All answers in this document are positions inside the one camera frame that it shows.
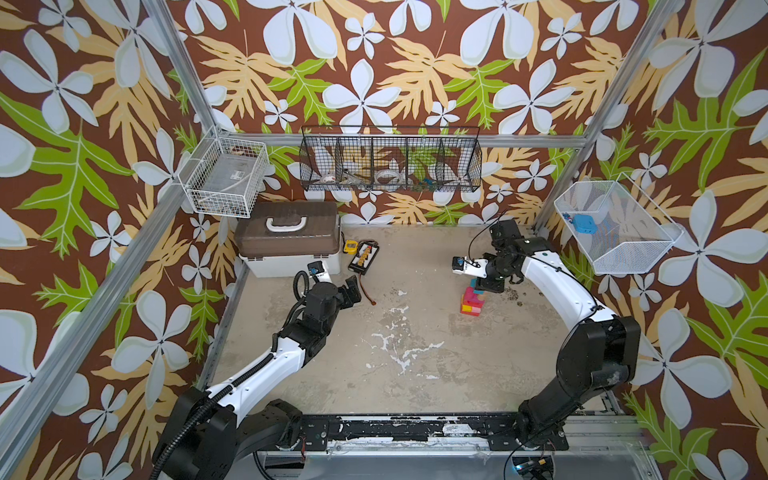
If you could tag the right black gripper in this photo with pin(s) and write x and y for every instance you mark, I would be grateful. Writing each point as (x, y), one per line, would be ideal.
(492, 271)

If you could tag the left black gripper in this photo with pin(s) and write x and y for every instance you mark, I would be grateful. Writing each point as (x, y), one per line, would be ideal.
(348, 301)

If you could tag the magenta wood block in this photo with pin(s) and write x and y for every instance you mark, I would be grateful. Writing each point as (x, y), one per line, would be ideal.
(476, 306)

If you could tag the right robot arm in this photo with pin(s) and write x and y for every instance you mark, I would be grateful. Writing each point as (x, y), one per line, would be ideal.
(600, 351)

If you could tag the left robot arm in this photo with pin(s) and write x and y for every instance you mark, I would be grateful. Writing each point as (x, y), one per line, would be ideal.
(201, 439)

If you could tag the black charger board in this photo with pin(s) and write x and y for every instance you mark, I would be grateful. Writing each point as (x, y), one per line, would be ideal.
(364, 256)

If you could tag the white box brown lid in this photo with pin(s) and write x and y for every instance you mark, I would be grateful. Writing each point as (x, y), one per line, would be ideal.
(279, 239)

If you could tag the blue object in basket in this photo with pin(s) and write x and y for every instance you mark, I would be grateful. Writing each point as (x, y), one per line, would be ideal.
(584, 224)

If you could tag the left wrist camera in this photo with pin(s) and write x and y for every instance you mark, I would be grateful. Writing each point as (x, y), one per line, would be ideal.
(318, 271)

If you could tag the white wire basket right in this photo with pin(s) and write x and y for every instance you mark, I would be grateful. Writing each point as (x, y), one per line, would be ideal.
(634, 232)

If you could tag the white wire basket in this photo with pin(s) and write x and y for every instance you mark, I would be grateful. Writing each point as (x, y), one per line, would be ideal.
(223, 176)
(634, 232)

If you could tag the black wire basket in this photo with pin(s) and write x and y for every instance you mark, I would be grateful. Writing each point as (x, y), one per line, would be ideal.
(390, 158)

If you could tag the white wire basket left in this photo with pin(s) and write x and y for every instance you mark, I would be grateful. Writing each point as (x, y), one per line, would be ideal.
(223, 176)

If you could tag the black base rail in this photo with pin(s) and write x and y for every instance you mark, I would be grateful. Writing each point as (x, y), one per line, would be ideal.
(496, 428)

